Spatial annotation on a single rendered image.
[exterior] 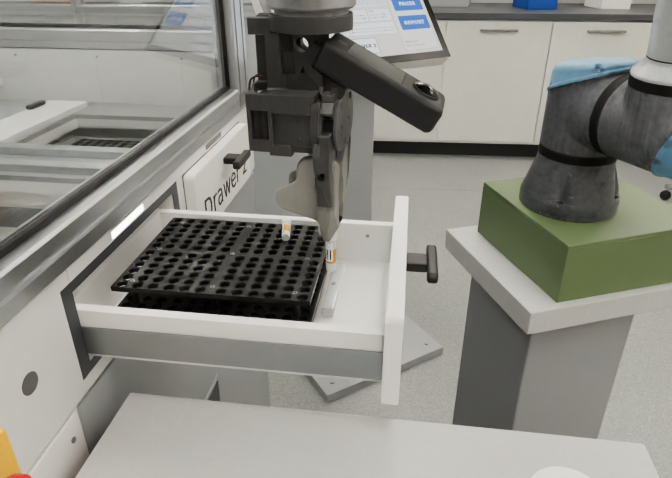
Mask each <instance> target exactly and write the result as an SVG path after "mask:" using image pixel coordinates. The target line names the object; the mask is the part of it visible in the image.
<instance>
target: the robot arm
mask: <svg viewBox="0 0 672 478"><path fill-rule="evenodd" d="M355 5H356V0H266V6H267V7H268V8H270V9H271V10H274V13H269V12H261V13H258V14H257V15H256V16H249V17H247V29H248V35H255V43H256V58H257V73H258V74H256V75H255V76H253V77H251V78H250V80H249V84H248V92H246V93H245V101H246V114H247V126H248V139H249V151H260V152H270V155H272V156H284V157H292V156H293V154H294V152H296V153H308V154H309V156H305V157H303V158H302V159H301V160H300V161H299V162H298V164H297V170H295V171H292V172H291V173H290V175H289V184H288V185H285V186H283V187H281V188H279V189H278V190H277V191H276V202H277V204H278V205H279V206H280V207H281V208H282V209H285V210H287V211H290V212H293V213H296V214H299V215H302V216H305V217H308V218H311V219H313V220H315V221H317V222H318V223H319V226H320V232H321V236H322V238H323V241H326V242H329V241H330V240H331V239H332V237H333V236H334V234H335V232H336V231H337V229H338V228H339V225H340V222H341V221H342V219H343V215H344V208H345V200H346V192H347V179H348V174H349V161H350V147H351V129H352V122H353V94H352V90H353V91H354V92H356V93H358V94H359V95H361V96H363V97H364V98H366V99H368V100H370V101H371V102H373V103H375V104H376V105H378V106H380V107H382V108H383V109H385V110H387V111H388V112H390V113H392V114H393V115H395V116H397V117H399V118H400V119H402V120H404V121H405V122H407V123H409V124H410V125H412V126H414V127H416V128H417V129H419V130H421V131H422V132H424V133H429V132H431V131H432V130H433V129H434V127H435V126H436V124H437V123H438V121H439V120H440V118H441V117H442V114H443V109H444V104H445V97H444V95H443V94H442V93H440V92H438V91H437V90H435V89H434V88H433V87H432V86H431V85H429V84H427V83H425V82H421V81H420V80H418V79H416V78H415V77H413V76H411V75H410V74H408V73H406V72H405V71H403V70H401V69H400V68H398V67H396V66H394V65H393V64H391V63H389V62H388V61H386V60H384V59H383V58H381V57H379V56H378V55H376V54H374V53H373V52H371V51H369V50H368V49H366V48H364V47H362V46H361V45H359V44H357V43H356V42H354V41H352V40H351V39H349V38H347V37H346V36H344V35H342V34H341V33H342V32H347V31H350V30H352V29H353V12H352V11H350V10H349V9H351V8H353V7H354V6H355ZM329 34H334V35H333V36H332V37H331V38H329ZM303 38H305V39H306V40H307V42H308V46H306V45H305V44H304V42H303ZM255 77H258V80H257V81H255ZM252 79H253V83H252V88H251V81H252ZM257 91H261V92H260V93H257ZM547 91H548V94H547V100H546V106H545V111H544V117H543V123H542V129H541V135H540V141H539V146H538V152H537V155H536V157H535V159H534V161H533V162H532V164H531V166H530V168H529V170H528V172H527V174H526V176H525V178H524V179H523V181H522V183H521V186H520V192H519V200H520V202H521V203H522V204H523V205H524V206H525V207H526V208H528V209H529V210H531V211H533V212H535V213H537V214H539V215H542V216H545V217H548V218H552V219H556V220H560V221H566V222H575V223H593V222H600V221H605V220H608V219H610V218H612V217H613V216H614V215H615V214H616V213H617V209H618V205H619V201H620V194H619V185H618V177H617V169H616V162H617V159H618V160H621V161H623V162H626V163H628V164H631V165H633V166H636V167H639V168H641V169H644V170H646V171H649V172H652V174H653V175H655V176H657V177H666V178H669V179H672V0H656V6H655V11H654V16H653V22H652V27H651V33H650V38H649V43H648V49H647V54H646V56H645V57H644V58H643V59H642V60H641V61H639V60H637V59H633V58H619V57H602V58H581V59H571V60H565V61H562V62H560V63H558V64H557V65H556V66H555V67H554V69H553V70H552V74H551V79H550V83H549V86H548V87H547Z"/></svg>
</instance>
